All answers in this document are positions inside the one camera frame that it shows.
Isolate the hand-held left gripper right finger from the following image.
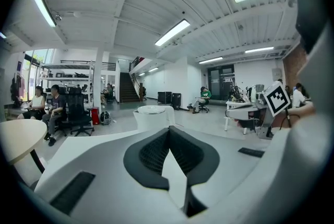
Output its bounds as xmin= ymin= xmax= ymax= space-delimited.
xmin=168 ymin=125 xmax=221 ymax=188

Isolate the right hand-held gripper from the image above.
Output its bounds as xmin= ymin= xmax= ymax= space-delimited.
xmin=225 ymin=81 xmax=292 ymax=140

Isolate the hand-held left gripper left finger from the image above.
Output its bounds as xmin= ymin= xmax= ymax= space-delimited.
xmin=123 ymin=126 xmax=171 ymax=191

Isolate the white electric kettle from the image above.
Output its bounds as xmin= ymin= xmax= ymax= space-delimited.
xmin=133 ymin=105 xmax=175 ymax=132

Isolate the person's right forearm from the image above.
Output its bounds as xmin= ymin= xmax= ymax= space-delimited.
xmin=271 ymin=105 xmax=316 ymax=135

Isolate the white desk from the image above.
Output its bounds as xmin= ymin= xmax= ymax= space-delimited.
xmin=224 ymin=100 xmax=253 ymax=135

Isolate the dark glass double door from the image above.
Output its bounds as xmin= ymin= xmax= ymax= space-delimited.
xmin=207 ymin=64 xmax=235 ymax=101

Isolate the dark backpack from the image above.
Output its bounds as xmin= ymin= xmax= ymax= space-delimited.
xmin=100 ymin=111 xmax=112 ymax=126

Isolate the black equipment case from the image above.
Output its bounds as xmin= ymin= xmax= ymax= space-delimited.
xmin=171 ymin=92 xmax=182 ymax=111
xmin=157 ymin=91 xmax=173 ymax=105

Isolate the red box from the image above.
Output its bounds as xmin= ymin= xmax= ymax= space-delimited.
xmin=91 ymin=107 xmax=101 ymax=125

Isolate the dark staircase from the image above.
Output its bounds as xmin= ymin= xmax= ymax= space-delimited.
xmin=119 ymin=72 xmax=144 ymax=103

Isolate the black office chair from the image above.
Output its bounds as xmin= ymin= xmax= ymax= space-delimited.
xmin=60 ymin=87 xmax=95 ymax=137

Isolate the white metal shelving rack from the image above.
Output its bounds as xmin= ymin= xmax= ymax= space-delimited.
xmin=38 ymin=60 xmax=95 ymax=110

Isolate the round beige table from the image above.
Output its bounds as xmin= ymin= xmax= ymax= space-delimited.
xmin=0 ymin=119 xmax=48 ymax=174

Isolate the clothes rack with garments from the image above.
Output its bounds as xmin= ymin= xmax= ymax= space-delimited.
xmin=9 ymin=73 xmax=27 ymax=104

